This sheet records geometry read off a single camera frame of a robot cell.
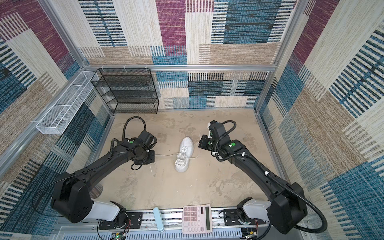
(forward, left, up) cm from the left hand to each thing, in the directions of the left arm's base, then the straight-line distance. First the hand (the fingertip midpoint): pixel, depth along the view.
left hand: (151, 158), depth 84 cm
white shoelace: (+1, -16, -3) cm, 16 cm away
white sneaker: (+15, -20, -7) cm, 26 cm away
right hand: (+3, -26, +9) cm, 28 cm away
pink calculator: (-29, -24, -7) cm, 38 cm away
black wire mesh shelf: (+49, +24, +9) cm, 55 cm away
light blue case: (-28, -6, -7) cm, 30 cm away
